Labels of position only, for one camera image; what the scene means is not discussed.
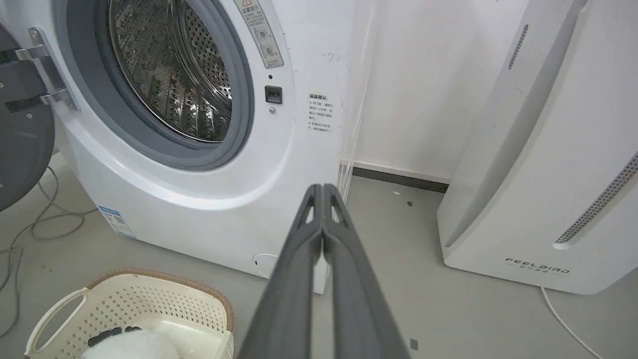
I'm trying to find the white front-load washing machine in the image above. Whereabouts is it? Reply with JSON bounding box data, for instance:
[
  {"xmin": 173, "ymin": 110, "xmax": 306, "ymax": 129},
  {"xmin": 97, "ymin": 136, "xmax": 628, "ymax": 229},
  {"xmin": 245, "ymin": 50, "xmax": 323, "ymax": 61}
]
[{"xmin": 0, "ymin": 0, "xmax": 372, "ymax": 294}]

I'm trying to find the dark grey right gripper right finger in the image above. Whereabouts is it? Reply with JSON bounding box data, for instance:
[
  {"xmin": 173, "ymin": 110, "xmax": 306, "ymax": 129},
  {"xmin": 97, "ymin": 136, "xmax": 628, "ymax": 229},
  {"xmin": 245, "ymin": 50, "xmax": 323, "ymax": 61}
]
[{"xmin": 322, "ymin": 183, "xmax": 410, "ymax": 359}]

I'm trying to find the dark washing machine door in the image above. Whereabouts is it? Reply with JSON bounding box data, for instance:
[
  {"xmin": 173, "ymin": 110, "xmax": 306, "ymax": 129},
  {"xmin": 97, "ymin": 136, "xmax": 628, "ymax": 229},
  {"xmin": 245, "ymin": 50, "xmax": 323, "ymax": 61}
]
[{"xmin": 0, "ymin": 24, "xmax": 56, "ymax": 212}]

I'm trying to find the grey floor cable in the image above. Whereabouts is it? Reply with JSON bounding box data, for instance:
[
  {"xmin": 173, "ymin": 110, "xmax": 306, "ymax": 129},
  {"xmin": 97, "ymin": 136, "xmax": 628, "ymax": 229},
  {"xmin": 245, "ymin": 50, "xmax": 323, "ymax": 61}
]
[{"xmin": 0, "ymin": 166, "xmax": 98, "ymax": 340}]

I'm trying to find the cream perforated laundry basket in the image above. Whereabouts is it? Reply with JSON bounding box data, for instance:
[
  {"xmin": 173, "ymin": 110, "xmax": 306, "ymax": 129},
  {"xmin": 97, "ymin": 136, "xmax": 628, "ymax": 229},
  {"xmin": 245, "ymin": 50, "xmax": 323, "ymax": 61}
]
[{"xmin": 24, "ymin": 268, "xmax": 235, "ymax": 359}]

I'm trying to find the white air purifier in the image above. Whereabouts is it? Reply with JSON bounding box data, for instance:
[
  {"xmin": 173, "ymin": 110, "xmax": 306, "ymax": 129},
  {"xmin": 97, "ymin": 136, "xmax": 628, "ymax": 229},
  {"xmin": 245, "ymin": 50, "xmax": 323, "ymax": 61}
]
[{"xmin": 437, "ymin": 0, "xmax": 638, "ymax": 295}]

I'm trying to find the white fluffy cloth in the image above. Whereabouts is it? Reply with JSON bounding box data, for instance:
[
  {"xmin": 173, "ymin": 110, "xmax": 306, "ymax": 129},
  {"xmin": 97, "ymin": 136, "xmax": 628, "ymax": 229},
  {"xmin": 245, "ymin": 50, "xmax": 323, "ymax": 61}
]
[{"xmin": 82, "ymin": 327, "xmax": 181, "ymax": 359}]

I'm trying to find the white power cable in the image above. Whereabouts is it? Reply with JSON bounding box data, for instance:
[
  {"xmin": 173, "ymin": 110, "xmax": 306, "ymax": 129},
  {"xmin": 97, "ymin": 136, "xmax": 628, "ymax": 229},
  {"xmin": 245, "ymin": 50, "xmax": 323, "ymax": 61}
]
[{"xmin": 541, "ymin": 287, "xmax": 604, "ymax": 359}]

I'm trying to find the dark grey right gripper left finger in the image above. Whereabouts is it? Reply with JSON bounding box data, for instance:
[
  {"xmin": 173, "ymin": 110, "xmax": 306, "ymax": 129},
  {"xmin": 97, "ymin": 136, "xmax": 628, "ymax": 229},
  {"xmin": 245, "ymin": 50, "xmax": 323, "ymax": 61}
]
[{"xmin": 238, "ymin": 183, "xmax": 323, "ymax": 359}]

